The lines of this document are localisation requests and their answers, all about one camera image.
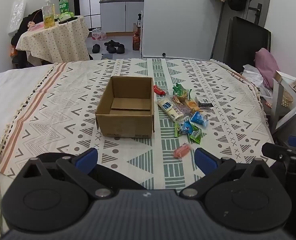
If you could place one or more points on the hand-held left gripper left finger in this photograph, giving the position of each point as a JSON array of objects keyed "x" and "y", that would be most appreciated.
[{"x": 88, "y": 158}]

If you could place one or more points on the orange cracker packet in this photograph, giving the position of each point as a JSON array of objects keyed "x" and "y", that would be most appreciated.
[{"x": 177, "y": 100}]

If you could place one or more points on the red and white cracker packet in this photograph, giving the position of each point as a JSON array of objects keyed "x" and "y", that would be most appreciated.
[{"x": 191, "y": 105}]

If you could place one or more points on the green and blue snack packet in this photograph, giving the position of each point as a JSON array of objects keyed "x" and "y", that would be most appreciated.
[{"x": 184, "y": 128}]

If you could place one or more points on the yellow oil bottle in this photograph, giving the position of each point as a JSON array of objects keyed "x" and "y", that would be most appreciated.
[{"x": 49, "y": 17}]

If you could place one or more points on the black framed sliding door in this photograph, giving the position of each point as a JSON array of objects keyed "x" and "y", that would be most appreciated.
[{"x": 85, "y": 2}]

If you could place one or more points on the green tissue pack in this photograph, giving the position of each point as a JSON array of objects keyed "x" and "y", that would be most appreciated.
[{"x": 66, "y": 16}]

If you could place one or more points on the red snack packet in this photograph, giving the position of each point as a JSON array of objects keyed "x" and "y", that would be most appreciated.
[{"x": 158, "y": 90}]

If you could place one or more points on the green soda bottle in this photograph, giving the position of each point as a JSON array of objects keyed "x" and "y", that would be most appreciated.
[{"x": 63, "y": 5}]

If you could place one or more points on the black remote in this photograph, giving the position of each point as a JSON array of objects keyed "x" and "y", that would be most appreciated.
[{"x": 71, "y": 18}]

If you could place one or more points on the brown cardboard box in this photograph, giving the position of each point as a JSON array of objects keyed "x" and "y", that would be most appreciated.
[{"x": 123, "y": 126}]

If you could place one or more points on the black clothes on chair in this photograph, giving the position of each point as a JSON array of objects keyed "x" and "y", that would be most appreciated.
[{"x": 23, "y": 27}]

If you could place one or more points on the pink sausage packet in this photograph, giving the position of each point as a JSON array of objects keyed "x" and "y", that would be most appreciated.
[{"x": 181, "y": 150}]

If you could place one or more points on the clear plastic sheet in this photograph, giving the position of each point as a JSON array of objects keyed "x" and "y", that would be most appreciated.
[{"x": 17, "y": 15}]

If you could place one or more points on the pink pillow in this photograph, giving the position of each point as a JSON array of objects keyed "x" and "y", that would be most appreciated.
[{"x": 265, "y": 65}]

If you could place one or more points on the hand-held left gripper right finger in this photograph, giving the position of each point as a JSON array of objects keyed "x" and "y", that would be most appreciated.
[{"x": 205, "y": 160}]

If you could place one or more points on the pink box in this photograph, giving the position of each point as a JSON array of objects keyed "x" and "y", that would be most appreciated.
[{"x": 37, "y": 27}]

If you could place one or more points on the white cloth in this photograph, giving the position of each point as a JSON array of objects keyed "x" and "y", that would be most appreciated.
[{"x": 252, "y": 76}]

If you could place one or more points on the black and white snack packet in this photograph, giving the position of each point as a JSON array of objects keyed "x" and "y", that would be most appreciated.
[{"x": 204, "y": 102}]

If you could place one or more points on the white shelf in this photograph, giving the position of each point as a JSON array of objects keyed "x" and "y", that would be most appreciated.
[{"x": 277, "y": 100}]

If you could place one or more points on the white bed sheet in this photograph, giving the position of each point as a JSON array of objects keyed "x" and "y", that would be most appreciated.
[{"x": 13, "y": 87}]

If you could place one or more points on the wicker basket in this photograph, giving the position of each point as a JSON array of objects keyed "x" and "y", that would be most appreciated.
[{"x": 287, "y": 99}]

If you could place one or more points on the blue floor mat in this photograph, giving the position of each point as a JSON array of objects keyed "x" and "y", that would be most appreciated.
[{"x": 106, "y": 56}]

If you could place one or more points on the black slipper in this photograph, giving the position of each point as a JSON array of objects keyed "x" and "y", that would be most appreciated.
[
  {"x": 96, "y": 48},
  {"x": 111, "y": 43},
  {"x": 120, "y": 48},
  {"x": 111, "y": 49}
]

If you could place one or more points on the pack of water bottles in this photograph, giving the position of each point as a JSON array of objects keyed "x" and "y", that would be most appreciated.
[{"x": 98, "y": 34}]

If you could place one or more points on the round table with dotted tablecloth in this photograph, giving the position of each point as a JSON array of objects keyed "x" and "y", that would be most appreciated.
[{"x": 53, "y": 42}]

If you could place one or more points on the long cream snack packet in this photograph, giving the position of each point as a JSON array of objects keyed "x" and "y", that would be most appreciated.
[{"x": 169, "y": 108}]

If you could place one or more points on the brown carton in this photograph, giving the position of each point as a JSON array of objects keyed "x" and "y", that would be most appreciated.
[{"x": 135, "y": 27}]

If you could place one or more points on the black spray bottle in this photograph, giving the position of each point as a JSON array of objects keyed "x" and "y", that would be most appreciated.
[{"x": 139, "y": 20}]

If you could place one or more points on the red bottle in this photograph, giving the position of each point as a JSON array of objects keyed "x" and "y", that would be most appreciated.
[{"x": 136, "y": 42}]

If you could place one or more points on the purple snack packet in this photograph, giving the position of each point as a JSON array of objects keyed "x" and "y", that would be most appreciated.
[{"x": 182, "y": 110}]

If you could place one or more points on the grey kitchen cabinet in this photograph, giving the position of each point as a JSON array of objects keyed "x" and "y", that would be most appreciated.
[{"x": 113, "y": 15}]

